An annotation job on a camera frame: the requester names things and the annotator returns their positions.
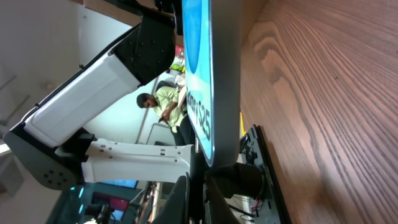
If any Galaxy S25 smartphone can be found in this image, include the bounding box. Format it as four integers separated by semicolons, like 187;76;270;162
182;0;242;167

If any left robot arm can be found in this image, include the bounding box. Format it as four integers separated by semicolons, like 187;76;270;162
3;1;193;190

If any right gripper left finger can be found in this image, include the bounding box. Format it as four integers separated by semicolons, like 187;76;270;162
152;173;190;224

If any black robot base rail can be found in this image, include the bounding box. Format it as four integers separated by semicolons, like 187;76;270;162
205;124;293;224

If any monitor screen in background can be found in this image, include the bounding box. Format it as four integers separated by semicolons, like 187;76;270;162
90;180;138;223

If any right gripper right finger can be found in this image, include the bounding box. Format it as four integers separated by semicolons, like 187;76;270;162
203;177;239;224

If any person in yellow shirt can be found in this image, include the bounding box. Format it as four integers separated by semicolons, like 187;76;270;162
136;86;195;146

